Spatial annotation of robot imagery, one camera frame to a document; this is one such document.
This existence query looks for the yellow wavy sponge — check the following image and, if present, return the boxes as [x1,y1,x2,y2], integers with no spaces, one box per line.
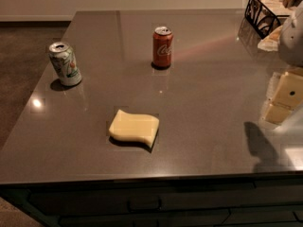
[109,110,159,148]

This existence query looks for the white packets in basket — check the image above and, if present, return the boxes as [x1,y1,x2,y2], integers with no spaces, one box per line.
[254,0,303,51]

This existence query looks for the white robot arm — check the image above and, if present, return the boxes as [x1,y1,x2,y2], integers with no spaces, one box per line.
[258,0,303,129]

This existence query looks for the dark cabinet drawers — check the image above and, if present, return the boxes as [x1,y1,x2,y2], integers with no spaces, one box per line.
[1,176,303,227]

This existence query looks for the red cola can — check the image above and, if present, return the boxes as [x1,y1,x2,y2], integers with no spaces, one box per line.
[152,26,173,68]

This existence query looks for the black wire basket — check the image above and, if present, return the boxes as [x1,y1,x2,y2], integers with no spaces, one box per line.
[244,0,302,39]

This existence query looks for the white green soda can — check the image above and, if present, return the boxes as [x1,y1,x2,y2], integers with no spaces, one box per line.
[49,42,81,87]

